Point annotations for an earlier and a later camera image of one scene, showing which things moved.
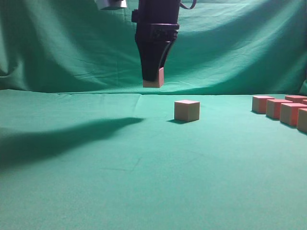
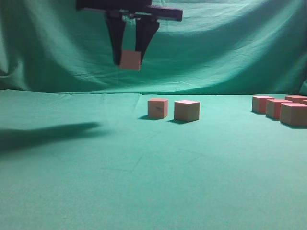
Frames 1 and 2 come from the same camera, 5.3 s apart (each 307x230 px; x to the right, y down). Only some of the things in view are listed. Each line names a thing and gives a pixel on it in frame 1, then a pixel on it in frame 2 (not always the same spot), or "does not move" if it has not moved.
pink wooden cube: [273, 108] does not move
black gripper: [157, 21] → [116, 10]
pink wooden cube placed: [155, 84] → [157, 108]
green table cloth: [74, 160] does not move
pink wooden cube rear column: [296, 98] does not move
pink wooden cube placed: [186, 110] does not move
